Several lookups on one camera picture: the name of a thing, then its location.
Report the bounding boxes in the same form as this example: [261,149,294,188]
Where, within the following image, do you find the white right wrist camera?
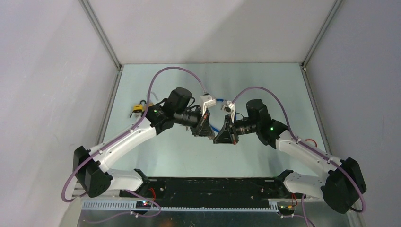
[221,100,235,123]

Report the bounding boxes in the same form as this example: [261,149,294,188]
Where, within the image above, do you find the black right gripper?
[213,113,259,145]

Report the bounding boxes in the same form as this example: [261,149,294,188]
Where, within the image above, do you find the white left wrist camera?
[199,94,217,117]

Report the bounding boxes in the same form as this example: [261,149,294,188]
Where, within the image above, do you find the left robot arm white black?
[73,87,217,198]

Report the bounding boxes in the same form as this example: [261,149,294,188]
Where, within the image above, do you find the brass padlock silver shackle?
[146,91,159,106]

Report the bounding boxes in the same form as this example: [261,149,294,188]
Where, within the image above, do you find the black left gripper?
[174,105,215,138]

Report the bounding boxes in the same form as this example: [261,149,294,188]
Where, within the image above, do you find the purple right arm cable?
[231,87,367,226]

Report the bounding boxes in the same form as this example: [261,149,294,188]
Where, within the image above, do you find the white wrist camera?
[221,100,235,123]
[199,94,217,117]

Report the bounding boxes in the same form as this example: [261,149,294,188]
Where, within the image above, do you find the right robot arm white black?
[213,99,366,214]

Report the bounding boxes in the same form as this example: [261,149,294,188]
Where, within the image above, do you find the grey slotted cable duct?
[82,200,279,212]

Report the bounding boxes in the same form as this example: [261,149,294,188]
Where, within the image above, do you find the blue cable lock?
[209,98,226,132]

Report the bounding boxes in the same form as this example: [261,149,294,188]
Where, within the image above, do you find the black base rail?
[135,177,293,208]

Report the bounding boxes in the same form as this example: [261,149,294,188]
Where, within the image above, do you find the yellow padlock black shackle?
[132,100,147,114]

